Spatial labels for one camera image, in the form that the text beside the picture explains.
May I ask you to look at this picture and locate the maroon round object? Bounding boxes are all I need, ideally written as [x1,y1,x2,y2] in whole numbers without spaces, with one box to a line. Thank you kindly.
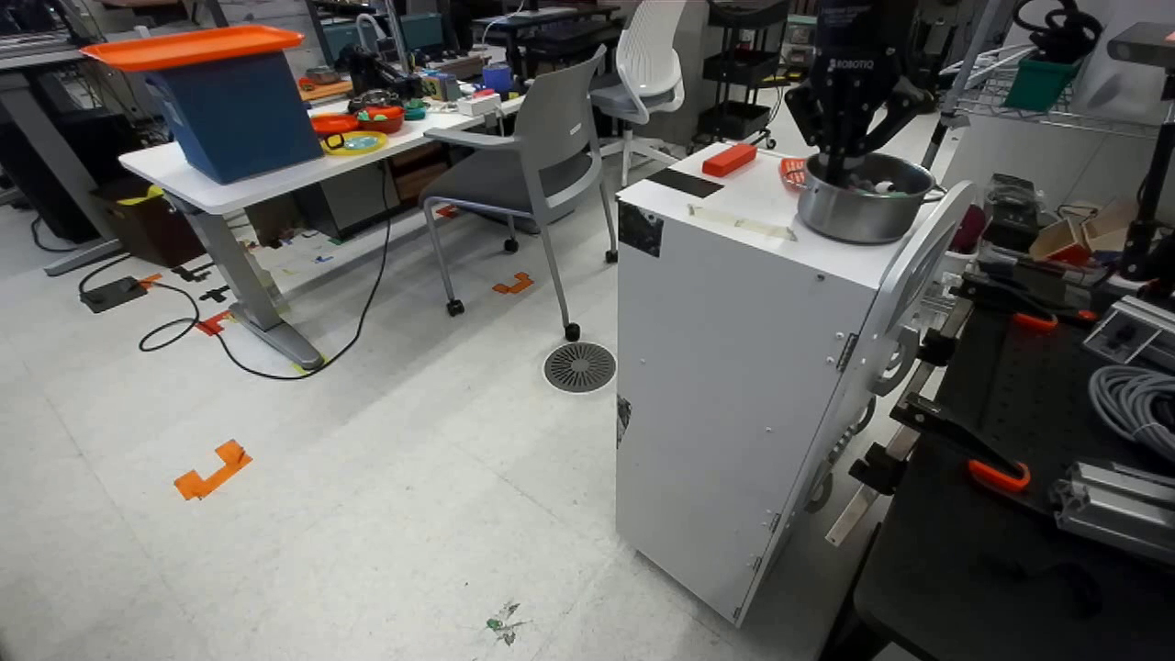
[950,200,992,256]

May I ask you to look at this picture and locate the black flat rectangular plate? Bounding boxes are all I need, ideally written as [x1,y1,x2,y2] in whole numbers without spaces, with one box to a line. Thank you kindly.
[645,164,724,202]

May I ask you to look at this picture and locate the black stand pole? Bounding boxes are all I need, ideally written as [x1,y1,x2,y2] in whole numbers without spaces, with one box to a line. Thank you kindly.
[1117,122,1175,284]

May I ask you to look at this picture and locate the brown cardboard box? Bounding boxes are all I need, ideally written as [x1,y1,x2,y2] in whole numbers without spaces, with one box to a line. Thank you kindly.
[390,149,454,207]

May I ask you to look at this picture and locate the steel cooking pot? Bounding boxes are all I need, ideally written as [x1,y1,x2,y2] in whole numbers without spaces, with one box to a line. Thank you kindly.
[795,150,949,250]

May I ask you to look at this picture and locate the red plastic bowl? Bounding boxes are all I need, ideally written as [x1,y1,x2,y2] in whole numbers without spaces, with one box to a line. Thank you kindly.
[354,103,408,136]

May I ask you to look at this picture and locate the blue storage bin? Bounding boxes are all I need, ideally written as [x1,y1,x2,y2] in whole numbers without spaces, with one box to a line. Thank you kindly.
[142,47,325,188]

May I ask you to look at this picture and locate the black cable tangle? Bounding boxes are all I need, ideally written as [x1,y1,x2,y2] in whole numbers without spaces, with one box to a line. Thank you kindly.
[1009,0,1106,65]

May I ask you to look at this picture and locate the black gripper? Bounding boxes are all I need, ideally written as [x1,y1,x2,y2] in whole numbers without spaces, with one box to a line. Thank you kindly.
[785,52,940,191]

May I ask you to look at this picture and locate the black perforated work table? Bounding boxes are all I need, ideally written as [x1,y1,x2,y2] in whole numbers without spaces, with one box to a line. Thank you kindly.
[820,261,1175,661]

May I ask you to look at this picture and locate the white desk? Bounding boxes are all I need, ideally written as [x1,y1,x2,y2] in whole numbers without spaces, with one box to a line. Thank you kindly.
[117,90,529,376]

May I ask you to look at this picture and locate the black floor cable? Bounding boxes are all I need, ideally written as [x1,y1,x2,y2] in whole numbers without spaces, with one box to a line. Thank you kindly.
[137,161,397,386]

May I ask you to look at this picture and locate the white office chair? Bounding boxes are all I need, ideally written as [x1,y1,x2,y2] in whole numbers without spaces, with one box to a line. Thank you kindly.
[594,0,692,188]

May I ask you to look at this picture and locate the grey office chair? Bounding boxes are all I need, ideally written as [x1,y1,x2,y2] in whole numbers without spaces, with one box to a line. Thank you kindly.
[420,43,620,346]

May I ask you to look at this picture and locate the orange L-shaped floor tape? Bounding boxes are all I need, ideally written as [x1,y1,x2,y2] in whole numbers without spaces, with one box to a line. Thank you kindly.
[174,436,256,504]

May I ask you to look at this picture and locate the black equipment case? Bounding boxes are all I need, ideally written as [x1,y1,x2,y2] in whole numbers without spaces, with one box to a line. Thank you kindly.
[472,4,628,85]

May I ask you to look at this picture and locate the yellow green plate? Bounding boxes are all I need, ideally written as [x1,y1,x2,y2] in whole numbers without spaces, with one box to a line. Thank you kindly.
[320,128,392,161]

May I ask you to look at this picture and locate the orange bin lid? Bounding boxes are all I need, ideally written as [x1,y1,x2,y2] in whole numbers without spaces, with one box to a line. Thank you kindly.
[80,22,308,76]

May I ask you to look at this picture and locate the orange plastic tray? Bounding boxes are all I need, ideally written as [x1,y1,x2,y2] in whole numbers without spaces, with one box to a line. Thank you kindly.
[304,112,364,140]

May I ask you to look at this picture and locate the orange rectangular block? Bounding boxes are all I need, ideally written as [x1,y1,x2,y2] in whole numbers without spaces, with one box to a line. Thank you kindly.
[703,140,759,180]

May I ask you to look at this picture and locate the grey side desk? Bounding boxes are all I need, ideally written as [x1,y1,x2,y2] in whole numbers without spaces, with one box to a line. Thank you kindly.
[0,33,126,279]

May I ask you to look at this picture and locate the black power adapter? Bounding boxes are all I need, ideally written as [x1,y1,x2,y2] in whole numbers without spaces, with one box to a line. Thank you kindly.
[76,272,152,315]

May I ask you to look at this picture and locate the grey cable bundle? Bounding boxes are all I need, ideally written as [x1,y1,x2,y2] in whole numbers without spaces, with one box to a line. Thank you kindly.
[1087,359,1175,467]

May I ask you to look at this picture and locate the black shelf cart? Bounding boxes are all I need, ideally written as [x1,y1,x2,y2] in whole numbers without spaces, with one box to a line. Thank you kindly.
[696,0,795,149]

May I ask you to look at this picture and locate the black clamp knob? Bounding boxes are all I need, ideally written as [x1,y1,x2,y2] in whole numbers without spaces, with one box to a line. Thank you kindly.
[849,440,912,495]
[912,328,964,369]

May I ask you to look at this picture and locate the brown storage box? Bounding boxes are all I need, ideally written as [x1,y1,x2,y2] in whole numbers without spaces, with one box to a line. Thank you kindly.
[102,188,206,270]

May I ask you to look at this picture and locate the white toy kitchen cabinet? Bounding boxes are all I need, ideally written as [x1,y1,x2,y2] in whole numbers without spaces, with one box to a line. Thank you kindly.
[612,122,981,631]

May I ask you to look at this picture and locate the metal wire shelf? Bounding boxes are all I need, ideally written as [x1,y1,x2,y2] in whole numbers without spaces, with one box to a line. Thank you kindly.
[916,0,1175,188]

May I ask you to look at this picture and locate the green box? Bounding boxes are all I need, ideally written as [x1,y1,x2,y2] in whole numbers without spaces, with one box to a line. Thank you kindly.
[1003,52,1084,119]

